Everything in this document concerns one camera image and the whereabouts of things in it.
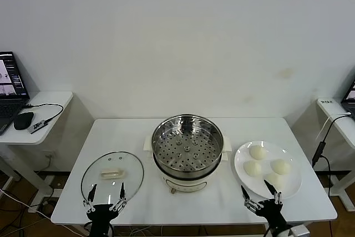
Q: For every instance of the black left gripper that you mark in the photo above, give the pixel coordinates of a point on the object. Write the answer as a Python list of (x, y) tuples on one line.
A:
[(101, 214)]

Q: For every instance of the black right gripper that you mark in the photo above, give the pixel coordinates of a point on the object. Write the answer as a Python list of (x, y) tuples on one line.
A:
[(271, 212)]

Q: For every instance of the white steamed baozi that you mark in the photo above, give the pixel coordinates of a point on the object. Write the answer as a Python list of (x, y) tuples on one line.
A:
[(258, 152), (280, 167), (276, 178), (252, 168)]

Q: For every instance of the perforated stainless steel steamer basket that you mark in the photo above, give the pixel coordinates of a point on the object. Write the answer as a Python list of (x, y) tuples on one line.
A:
[(188, 151)]

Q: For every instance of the white round plate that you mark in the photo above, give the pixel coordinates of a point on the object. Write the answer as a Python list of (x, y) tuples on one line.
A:
[(291, 181)]

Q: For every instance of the cream electric cooker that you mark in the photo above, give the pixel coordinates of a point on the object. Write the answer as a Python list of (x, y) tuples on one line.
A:
[(188, 184)]

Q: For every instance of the grey usb dongle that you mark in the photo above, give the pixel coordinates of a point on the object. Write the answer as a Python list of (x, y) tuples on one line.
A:
[(37, 126)]

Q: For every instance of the white side table with label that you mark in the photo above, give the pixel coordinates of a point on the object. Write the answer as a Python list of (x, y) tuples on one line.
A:
[(345, 137)]

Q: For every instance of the white side table with mouse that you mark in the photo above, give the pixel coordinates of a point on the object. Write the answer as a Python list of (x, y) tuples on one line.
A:
[(55, 101)]

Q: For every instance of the black computer mouse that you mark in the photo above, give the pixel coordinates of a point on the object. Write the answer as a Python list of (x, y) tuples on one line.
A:
[(23, 120)]

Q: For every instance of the small white printed label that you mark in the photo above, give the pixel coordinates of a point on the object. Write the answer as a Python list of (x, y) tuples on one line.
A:
[(326, 102)]

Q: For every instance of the black laptop with mouse beside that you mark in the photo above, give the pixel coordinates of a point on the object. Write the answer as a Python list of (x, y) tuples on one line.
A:
[(11, 109)]

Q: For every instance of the white wall socket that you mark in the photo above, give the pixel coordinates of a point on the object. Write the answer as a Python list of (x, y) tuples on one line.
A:
[(49, 154)]

